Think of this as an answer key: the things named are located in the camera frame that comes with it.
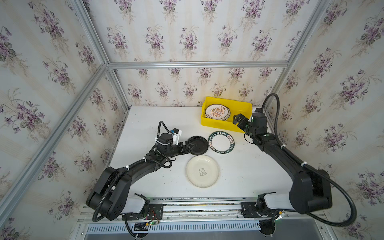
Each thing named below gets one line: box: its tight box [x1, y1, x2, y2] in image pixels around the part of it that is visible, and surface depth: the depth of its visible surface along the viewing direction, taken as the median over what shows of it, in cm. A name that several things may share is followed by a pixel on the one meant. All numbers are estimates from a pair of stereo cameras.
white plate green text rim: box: [208, 131, 235, 154], surface depth 101 cm
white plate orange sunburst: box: [205, 104, 231, 121], surface depth 113 cm
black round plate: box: [188, 135, 209, 156], surface depth 99 cm
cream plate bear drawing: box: [186, 155, 220, 188], surface depth 89 cm
